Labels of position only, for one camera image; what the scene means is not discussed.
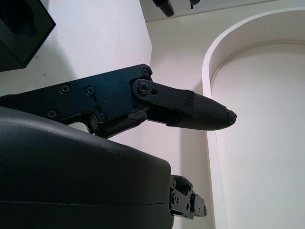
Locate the black camera box base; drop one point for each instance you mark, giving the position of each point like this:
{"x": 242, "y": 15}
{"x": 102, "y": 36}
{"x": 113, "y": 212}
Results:
{"x": 16, "y": 50}

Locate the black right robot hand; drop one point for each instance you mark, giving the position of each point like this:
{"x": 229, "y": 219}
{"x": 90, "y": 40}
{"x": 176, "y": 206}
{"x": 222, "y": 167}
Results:
{"x": 59, "y": 179}

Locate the white round-edged tray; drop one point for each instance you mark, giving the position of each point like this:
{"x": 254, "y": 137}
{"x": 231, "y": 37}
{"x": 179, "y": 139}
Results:
{"x": 206, "y": 71}

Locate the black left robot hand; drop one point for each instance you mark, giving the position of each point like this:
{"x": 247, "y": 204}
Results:
{"x": 166, "y": 6}

